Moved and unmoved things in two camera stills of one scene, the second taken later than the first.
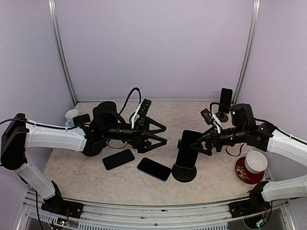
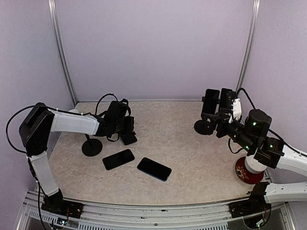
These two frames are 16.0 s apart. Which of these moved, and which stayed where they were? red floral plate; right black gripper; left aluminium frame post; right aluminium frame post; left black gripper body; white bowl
Moved: left black gripper body; right black gripper
Stayed: left aluminium frame post; red floral plate; white bowl; right aluminium frame post
